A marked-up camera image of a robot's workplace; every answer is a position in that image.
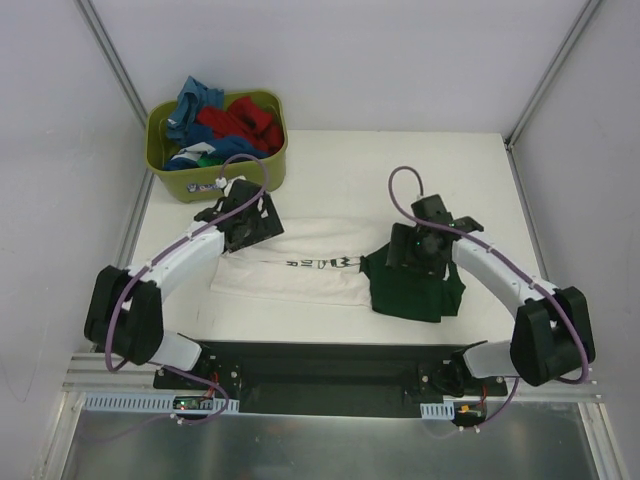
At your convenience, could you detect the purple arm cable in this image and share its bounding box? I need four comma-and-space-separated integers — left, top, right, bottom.
388, 165, 590, 384
104, 154, 274, 374

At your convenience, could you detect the aluminium frame post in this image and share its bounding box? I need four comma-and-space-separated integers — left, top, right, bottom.
73, 0, 147, 127
504, 0, 605, 152

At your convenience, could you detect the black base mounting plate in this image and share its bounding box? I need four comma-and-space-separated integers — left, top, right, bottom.
152, 337, 516, 416

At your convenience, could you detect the blue t-shirt in bin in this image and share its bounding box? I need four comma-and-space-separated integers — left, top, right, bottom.
163, 76, 269, 171

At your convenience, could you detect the red t-shirt in bin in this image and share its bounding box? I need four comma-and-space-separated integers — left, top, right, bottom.
196, 96, 285, 155

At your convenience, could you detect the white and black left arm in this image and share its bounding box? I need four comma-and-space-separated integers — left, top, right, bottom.
84, 177, 284, 389

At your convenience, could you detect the white right cable duct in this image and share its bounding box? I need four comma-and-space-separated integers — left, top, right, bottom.
419, 400, 486, 421

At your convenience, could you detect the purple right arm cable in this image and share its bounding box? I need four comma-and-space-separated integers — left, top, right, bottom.
388, 165, 590, 384

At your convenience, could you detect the aluminium front rail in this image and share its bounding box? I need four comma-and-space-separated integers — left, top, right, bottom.
61, 352, 606, 403

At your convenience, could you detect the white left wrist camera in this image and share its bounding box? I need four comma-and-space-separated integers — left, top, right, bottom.
214, 175, 246, 190

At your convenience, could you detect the white cable duct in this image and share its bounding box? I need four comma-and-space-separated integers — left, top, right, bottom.
419, 400, 486, 421
84, 393, 240, 416

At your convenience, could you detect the white left cable duct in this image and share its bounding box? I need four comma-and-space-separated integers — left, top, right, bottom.
84, 393, 240, 416

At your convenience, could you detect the right aluminium frame post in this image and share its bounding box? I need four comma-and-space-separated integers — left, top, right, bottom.
504, 0, 605, 152

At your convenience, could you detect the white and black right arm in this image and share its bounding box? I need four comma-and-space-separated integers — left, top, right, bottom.
387, 195, 595, 395

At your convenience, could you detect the bright green cloth in bin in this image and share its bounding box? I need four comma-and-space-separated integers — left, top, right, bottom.
197, 156, 224, 168

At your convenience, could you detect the white green-sleeved Charlie Brown shirt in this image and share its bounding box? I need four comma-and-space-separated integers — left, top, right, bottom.
210, 217, 466, 323

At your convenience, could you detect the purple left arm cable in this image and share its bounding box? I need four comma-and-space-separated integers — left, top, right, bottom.
104, 154, 274, 374

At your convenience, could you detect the left aluminium frame post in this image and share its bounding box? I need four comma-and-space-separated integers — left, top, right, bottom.
73, 0, 147, 127

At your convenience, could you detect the olive green plastic bin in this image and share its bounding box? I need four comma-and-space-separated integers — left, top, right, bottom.
146, 90, 287, 203

